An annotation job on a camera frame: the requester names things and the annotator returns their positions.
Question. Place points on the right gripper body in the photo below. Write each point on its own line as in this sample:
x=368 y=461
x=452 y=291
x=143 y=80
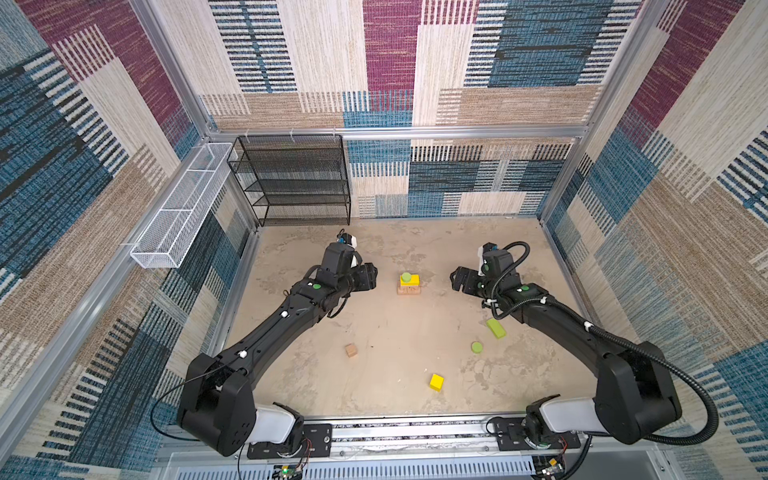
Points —
x=482 y=287

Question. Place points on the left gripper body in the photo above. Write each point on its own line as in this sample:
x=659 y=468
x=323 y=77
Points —
x=362 y=279

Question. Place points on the natural wood block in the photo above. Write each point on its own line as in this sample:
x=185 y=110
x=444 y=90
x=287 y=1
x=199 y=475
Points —
x=408 y=290

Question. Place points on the yellow rectangular block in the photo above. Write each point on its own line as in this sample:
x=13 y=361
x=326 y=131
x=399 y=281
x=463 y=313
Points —
x=414 y=282

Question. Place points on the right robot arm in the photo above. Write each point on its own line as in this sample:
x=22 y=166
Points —
x=634 y=397

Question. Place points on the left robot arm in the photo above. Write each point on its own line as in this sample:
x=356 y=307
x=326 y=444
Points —
x=217 y=405

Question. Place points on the green rectangular block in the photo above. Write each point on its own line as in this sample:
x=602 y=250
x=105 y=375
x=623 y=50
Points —
x=496 y=328

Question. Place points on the yellow cube block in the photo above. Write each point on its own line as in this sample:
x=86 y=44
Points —
x=436 y=382

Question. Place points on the small natural wood cube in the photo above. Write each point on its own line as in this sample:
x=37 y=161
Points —
x=351 y=350

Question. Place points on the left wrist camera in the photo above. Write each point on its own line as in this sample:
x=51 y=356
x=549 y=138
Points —
x=346 y=238

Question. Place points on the black wire shelf rack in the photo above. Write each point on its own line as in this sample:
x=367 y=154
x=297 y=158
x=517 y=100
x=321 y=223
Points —
x=294 y=180

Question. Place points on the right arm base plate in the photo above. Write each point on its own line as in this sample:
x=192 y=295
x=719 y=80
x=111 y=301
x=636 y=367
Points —
x=511 y=435

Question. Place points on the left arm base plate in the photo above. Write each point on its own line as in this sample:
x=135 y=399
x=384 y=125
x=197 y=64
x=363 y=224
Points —
x=313 y=439

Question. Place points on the white wire mesh basket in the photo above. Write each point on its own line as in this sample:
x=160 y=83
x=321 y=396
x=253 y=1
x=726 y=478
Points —
x=166 y=241

